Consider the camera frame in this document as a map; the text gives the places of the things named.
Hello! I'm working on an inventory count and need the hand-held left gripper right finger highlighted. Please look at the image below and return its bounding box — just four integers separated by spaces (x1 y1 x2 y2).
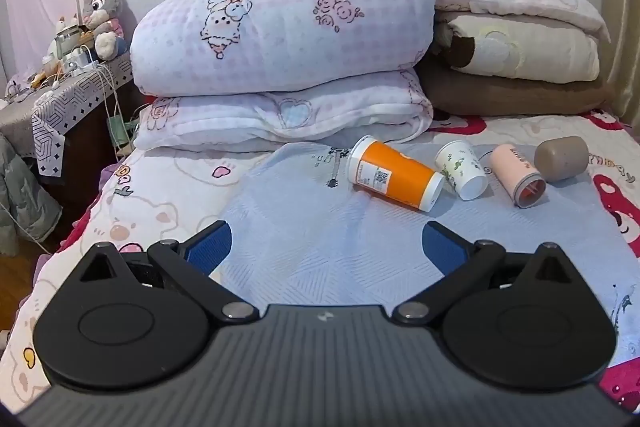
392 221 576 326

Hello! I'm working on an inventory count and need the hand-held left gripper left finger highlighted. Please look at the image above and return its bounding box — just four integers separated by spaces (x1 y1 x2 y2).
76 220 260 322

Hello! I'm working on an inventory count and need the orange paper cup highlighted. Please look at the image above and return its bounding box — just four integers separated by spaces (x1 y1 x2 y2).
347 135 445 213

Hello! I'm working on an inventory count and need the white leaf-print paper cup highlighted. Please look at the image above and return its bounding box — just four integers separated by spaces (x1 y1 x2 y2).
434 140 490 201

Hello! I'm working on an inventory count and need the pink cup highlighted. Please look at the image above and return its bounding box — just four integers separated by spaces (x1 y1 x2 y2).
488 144 546 208

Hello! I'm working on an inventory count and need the taupe cup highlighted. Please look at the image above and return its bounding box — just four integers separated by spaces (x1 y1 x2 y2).
533 136 590 182

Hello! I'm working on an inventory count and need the cartoon printed bed sheet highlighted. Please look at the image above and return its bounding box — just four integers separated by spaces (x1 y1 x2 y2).
0 111 640 408

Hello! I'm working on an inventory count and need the light blue mat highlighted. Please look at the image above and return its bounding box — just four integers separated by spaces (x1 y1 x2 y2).
209 141 640 370

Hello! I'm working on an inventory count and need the brown pillow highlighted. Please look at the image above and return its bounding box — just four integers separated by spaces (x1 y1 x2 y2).
419 57 617 118

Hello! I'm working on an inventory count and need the grey padded jacket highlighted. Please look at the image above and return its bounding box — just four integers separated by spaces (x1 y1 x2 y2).
0 133 63 258

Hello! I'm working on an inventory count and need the bedside table with patterned cloth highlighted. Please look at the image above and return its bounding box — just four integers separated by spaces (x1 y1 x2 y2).
0 52 138 228

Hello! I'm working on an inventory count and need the pink checked folded quilt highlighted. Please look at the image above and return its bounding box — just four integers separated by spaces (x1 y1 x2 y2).
130 0 437 154

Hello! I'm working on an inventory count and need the cream folded blanket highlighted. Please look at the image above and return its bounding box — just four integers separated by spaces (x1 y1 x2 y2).
434 11 601 82

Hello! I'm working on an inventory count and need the grey rabbit plush toy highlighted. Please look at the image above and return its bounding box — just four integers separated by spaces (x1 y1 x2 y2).
75 0 129 60

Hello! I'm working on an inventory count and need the white charging cable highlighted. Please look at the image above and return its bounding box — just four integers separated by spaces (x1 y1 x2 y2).
95 62 132 162

